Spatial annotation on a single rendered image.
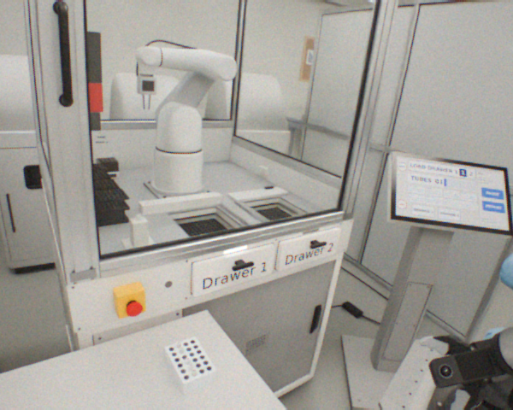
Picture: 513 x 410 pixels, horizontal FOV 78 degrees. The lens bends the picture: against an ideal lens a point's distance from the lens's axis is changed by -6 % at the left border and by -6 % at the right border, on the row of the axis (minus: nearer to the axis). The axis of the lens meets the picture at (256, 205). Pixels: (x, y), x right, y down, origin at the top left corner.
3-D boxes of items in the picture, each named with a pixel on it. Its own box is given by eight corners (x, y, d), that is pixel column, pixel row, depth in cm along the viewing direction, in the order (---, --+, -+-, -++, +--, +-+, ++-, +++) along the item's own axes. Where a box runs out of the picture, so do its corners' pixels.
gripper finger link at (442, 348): (437, 338, 70) (472, 355, 61) (415, 342, 69) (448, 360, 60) (437, 325, 70) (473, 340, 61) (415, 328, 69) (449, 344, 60)
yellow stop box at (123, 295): (147, 313, 86) (146, 290, 84) (119, 321, 82) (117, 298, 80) (141, 302, 90) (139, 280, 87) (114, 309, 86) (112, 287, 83)
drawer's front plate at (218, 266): (272, 273, 114) (276, 245, 110) (193, 297, 98) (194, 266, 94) (268, 271, 115) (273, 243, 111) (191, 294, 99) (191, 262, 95)
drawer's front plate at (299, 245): (335, 254, 132) (341, 228, 128) (278, 272, 115) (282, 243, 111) (332, 251, 133) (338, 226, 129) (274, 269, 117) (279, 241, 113)
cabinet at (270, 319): (315, 384, 169) (349, 250, 139) (109, 498, 111) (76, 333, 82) (224, 287, 239) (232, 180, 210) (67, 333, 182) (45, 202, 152)
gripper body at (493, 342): (493, 384, 58) (549, 370, 49) (459, 394, 56) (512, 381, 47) (474, 343, 63) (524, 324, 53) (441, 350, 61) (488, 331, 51)
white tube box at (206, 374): (216, 381, 78) (217, 370, 77) (183, 395, 74) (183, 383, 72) (195, 347, 88) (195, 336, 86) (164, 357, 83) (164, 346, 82)
